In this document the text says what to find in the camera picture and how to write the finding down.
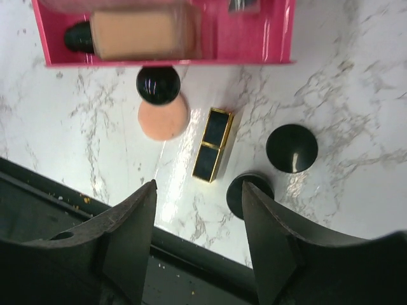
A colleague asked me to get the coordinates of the peach makeup sponge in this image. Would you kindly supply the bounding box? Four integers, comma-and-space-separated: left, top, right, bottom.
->
137, 93, 190, 141

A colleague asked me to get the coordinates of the square foundation bottle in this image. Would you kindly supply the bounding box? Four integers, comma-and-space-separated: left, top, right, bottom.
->
64, 3, 202, 61

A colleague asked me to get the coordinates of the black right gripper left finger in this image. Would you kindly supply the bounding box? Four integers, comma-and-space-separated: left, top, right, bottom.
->
1, 180, 157, 304

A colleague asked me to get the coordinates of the gold black lipstick case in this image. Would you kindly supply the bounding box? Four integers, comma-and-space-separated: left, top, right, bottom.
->
192, 107, 233, 183

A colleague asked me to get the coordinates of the round BB cream bottle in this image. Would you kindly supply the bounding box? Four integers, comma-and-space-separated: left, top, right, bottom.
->
228, 0, 261, 13

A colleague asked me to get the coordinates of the black round jar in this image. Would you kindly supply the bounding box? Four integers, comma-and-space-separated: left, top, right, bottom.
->
226, 172, 274, 220
266, 124, 318, 173

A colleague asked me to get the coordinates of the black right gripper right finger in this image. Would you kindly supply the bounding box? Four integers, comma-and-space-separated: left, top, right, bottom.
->
242, 182, 406, 304

